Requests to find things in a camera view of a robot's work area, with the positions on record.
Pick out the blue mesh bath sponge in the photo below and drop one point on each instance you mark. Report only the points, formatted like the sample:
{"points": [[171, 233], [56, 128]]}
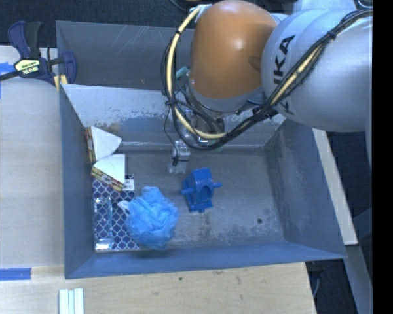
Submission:
{"points": [[154, 219]]}

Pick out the blue patterned packet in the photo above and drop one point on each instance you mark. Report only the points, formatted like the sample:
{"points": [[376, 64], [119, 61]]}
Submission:
{"points": [[121, 221]]}

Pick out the grey metal bin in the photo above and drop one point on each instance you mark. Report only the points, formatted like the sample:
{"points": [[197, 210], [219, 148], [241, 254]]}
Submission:
{"points": [[235, 208]]}

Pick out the clear glass block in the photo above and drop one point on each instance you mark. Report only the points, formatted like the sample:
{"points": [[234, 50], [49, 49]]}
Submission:
{"points": [[103, 221]]}

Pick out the white red yellow carton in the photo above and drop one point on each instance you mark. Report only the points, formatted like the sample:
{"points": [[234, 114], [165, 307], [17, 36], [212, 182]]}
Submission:
{"points": [[109, 167]]}

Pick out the blue plastic toy block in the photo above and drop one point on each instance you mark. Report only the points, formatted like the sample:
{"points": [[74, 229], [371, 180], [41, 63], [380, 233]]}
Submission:
{"points": [[199, 188]]}

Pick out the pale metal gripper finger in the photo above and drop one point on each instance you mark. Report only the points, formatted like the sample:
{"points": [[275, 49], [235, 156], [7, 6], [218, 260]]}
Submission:
{"points": [[182, 150], [177, 167]]}

